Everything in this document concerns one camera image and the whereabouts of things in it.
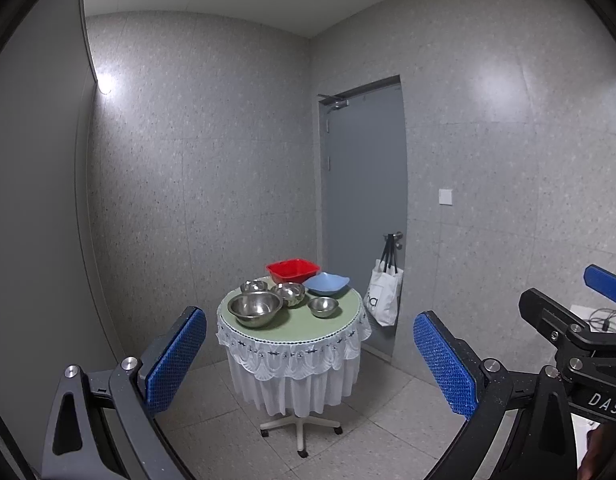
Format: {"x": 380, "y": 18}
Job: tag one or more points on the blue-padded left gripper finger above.
{"x": 540, "y": 444}
{"x": 103, "y": 425}

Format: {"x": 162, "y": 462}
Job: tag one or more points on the blue plastic plate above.
{"x": 326, "y": 284}

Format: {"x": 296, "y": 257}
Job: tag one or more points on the person's hand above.
{"x": 594, "y": 444}

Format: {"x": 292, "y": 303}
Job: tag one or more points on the door closer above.
{"x": 336, "y": 102}

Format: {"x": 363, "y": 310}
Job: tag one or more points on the small steel bowl back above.
{"x": 253, "y": 286}

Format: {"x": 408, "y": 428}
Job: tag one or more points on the white wall switch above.
{"x": 445, "y": 197}

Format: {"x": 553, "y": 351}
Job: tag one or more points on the red plastic basin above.
{"x": 292, "y": 271}

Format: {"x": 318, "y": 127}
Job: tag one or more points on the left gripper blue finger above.
{"x": 600, "y": 280}

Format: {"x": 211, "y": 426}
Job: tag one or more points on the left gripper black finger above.
{"x": 551, "y": 320}

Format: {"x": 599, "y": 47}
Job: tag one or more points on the large steel bowl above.
{"x": 255, "y": 309}

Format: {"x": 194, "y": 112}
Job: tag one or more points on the metal door handle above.
{"x": 396, "y": 237}

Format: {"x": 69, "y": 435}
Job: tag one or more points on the grey door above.
{"x": 364, "y": 178}

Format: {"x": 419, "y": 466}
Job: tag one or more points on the white tote bag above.
{"x": 383, "y": 293}

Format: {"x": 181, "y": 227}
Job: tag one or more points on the medium steel bowl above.
{"x": 291, "y": 293}

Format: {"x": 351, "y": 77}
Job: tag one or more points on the small steel bowl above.
{"x": 323, "y": 307}
{"x": 253, "y": 286}

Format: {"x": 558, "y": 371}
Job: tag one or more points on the white swivel table base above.
{"x": 299, "y": 424}

